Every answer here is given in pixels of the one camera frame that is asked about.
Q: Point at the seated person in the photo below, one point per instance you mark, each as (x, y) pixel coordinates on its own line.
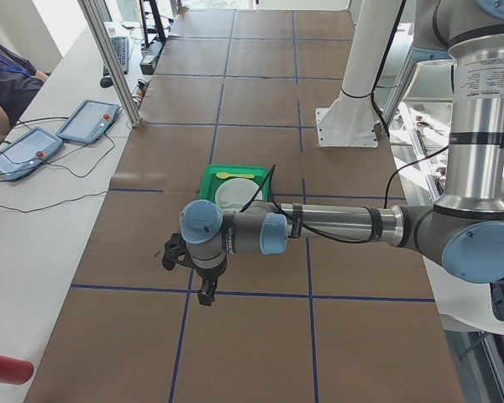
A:
(20, 82)

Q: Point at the white round plate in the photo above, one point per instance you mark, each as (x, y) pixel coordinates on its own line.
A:
(233, 194)

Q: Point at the yellow plastic spoon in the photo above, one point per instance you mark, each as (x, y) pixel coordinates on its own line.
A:
(228, 175)

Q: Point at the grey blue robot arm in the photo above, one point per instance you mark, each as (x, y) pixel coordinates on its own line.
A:
(463, 231)

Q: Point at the aluminium frame post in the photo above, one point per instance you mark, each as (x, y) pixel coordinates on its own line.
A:
(95, 22)

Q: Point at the black keyboard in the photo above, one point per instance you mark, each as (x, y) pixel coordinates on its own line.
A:
(120, 46)

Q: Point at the red cylinder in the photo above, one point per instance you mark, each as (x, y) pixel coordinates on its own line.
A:
(15, 371)

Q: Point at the blue teach pendant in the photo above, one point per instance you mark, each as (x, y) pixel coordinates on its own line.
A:
(89, 121)
(25, 154)

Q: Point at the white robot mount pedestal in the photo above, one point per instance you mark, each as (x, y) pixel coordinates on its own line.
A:
(349, 121)

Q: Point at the far blue teach pendant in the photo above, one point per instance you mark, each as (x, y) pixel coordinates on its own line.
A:
(89, 121)

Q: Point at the near blue teach pendant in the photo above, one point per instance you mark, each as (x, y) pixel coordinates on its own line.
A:
(25, 154)

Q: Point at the black computer mouse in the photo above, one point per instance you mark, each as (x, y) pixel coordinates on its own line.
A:
(106, 82)

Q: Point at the green plastic tray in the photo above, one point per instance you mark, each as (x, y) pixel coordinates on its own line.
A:
(210, 182)

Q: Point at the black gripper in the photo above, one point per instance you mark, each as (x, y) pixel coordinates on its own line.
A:
(210, 273)

